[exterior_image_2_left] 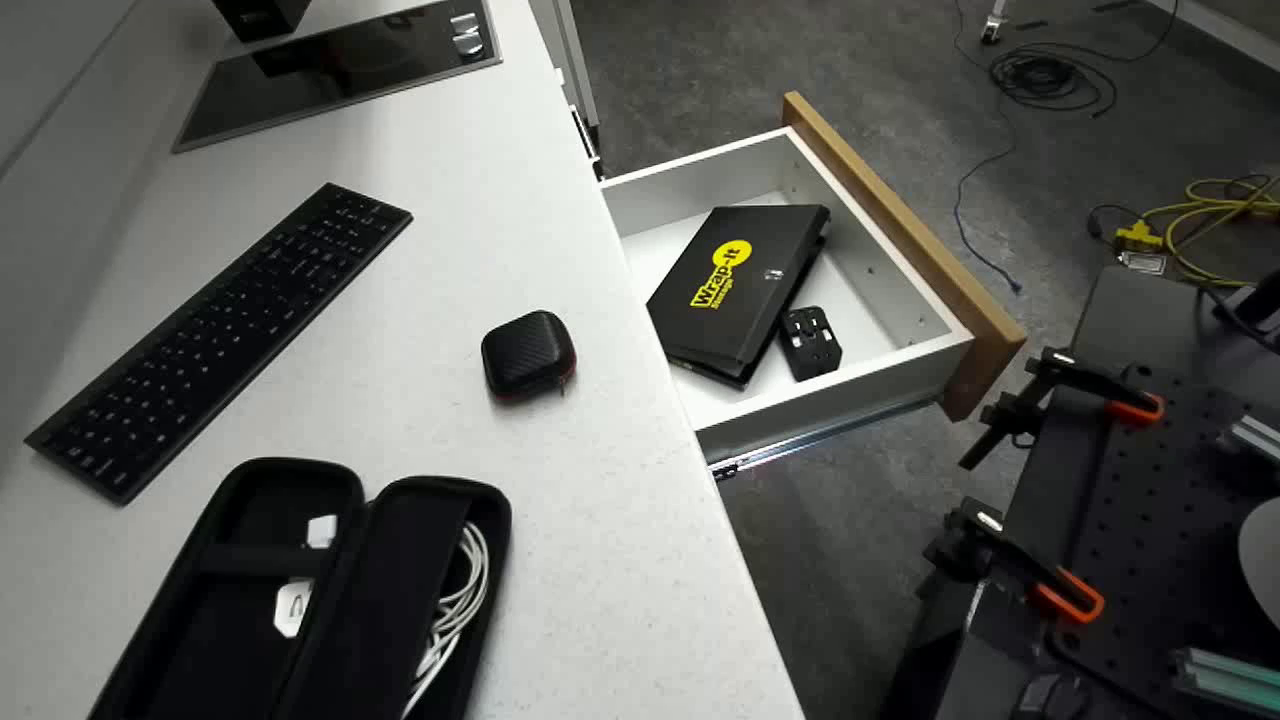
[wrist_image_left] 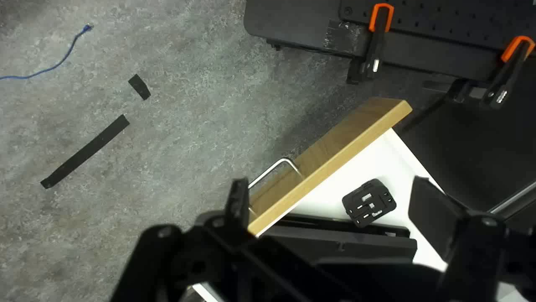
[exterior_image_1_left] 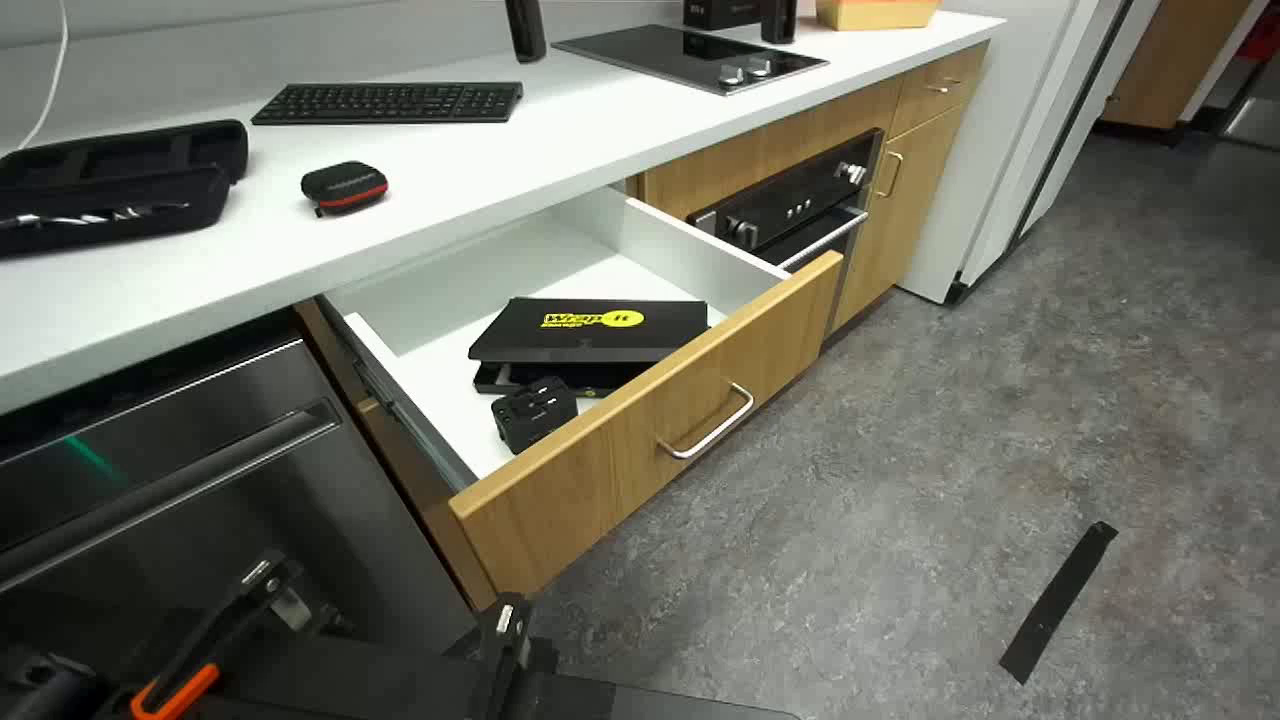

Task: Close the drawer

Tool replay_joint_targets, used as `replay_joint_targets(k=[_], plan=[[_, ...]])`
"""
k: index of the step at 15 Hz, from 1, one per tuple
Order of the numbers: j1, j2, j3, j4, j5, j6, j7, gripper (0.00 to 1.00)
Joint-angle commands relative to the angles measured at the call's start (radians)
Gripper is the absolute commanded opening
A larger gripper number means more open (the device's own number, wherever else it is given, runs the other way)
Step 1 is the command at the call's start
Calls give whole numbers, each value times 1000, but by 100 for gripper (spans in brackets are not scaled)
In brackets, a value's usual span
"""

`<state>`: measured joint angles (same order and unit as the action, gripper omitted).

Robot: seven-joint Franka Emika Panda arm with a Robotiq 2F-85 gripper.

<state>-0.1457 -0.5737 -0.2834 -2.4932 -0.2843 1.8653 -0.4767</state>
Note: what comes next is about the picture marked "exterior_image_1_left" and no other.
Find wooden front white drawer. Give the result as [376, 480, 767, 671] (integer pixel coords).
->
[301, 188, 843, 608]

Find black box with yellow logo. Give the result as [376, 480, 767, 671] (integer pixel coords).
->
[468, 297, 707, 363]

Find small black adapter block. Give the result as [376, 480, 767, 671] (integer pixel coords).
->
[491, 376, 575, 451]

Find built-in black oven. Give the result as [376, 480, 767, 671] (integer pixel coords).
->
[688, 131, 881, 273]

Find black induction cooktop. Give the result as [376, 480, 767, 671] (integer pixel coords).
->
[558, 26, 816, 97]

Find wooden cabinet door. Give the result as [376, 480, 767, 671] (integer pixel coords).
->
[829, 108, 959, 333]

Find black keyboard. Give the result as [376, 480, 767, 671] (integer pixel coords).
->
[257, 79, 522, 123]

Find small black zip pouch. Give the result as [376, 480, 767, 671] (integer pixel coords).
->
[301, 159, 387, 217]

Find black bottle on counter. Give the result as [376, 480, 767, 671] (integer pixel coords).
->
[503, 0, 548, 66]

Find dark jar on counter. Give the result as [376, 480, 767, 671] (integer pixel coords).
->
[759, 0, 794, 43]

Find wooden block on counter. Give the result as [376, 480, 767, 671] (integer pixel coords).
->
[816, 0, 941, 33]

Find black strip on floor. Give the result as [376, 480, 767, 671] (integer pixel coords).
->
[999, 522, 1114, 683]

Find white refrigerator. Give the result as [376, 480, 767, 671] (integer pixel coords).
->
[900, 0, 1158, 304]

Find open long black case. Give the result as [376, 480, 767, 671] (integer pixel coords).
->
[0, 120, 248, 260]

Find stainless steel dishwasher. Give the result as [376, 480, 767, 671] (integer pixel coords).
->
[0, 319, 473, 671]

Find white wall cable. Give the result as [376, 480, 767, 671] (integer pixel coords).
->
[0, 0, 74, 159]

